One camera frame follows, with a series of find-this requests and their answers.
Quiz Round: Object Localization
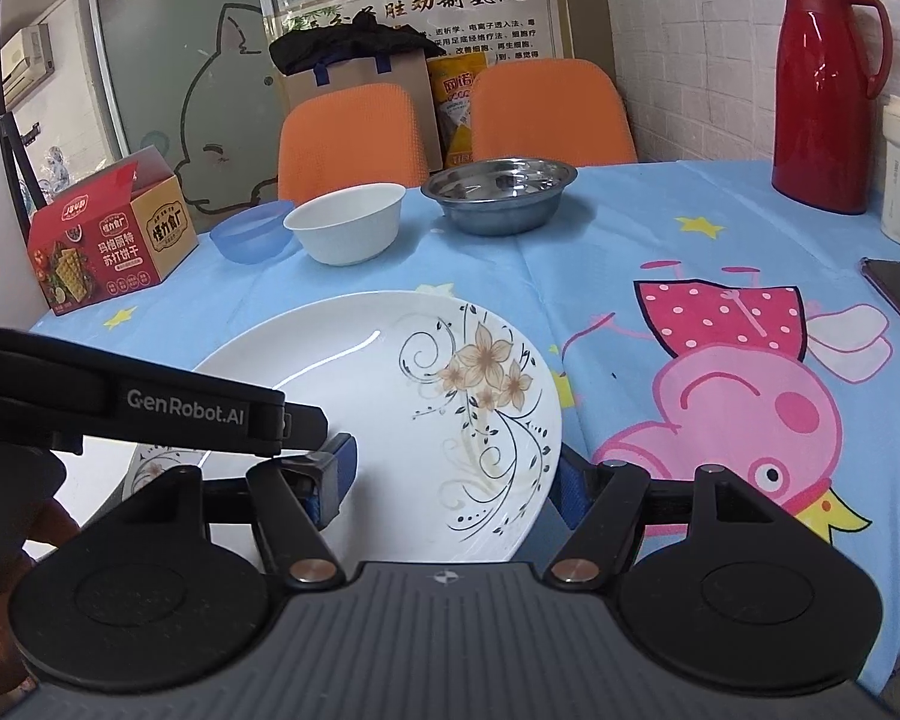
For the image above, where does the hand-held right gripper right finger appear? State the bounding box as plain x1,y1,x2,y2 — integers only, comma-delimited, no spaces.
543,456,797,589

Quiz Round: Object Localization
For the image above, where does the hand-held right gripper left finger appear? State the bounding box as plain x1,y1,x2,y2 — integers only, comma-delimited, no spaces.
109,459,347,590

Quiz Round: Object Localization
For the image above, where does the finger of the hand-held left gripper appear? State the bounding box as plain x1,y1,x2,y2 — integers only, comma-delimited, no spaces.
277,403,359,528

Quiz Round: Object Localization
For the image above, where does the large white floral plate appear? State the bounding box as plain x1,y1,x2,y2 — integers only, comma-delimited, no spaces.
187,291,565,563

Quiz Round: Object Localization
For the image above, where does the person's left hand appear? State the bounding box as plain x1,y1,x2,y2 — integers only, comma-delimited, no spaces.
0,499,77,695

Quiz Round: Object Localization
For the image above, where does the small white floral plate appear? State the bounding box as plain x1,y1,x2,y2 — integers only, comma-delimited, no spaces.
122,444,215,505

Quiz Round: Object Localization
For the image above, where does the red biscuit box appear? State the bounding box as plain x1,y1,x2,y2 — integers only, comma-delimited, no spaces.
28,148,200,316

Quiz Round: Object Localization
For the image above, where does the white bowl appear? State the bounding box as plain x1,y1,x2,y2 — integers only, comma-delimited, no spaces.
283,182,407,267

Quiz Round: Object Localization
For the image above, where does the blue plastic bowl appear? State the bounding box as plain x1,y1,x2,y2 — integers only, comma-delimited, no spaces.
210,200,295,265

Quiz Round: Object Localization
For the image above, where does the blue cartoon printed tablecloth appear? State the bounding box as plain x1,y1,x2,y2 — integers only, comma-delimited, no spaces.
28,159,900,713

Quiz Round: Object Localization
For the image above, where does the stainless steel bowl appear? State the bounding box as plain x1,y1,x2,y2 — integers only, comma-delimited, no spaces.
420,157,578,237

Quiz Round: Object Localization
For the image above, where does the cat outline glass sticker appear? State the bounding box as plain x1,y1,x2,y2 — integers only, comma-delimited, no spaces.
176,4,286,205

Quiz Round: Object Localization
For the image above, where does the white air conditioner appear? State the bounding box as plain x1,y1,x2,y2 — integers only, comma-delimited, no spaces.
0,22,53,110

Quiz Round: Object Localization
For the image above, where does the orange chair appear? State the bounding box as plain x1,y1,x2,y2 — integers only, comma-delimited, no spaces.
469,58,638,167
277,84,431,207

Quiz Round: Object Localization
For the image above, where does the yellow snack bag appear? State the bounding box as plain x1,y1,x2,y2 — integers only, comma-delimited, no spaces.
427,52,491,170

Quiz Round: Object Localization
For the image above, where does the brown paper bag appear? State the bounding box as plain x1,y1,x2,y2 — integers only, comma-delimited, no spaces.
281,49,445,173

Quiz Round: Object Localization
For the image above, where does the black cloth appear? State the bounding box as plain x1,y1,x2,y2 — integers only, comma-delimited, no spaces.
268,21,446,76

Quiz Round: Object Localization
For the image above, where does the red thermos jug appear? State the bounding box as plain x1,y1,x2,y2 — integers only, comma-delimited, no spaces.
771,0,893,215

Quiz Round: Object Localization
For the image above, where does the framed text wall poster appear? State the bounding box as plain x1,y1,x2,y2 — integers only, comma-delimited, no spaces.
274,0,575,67

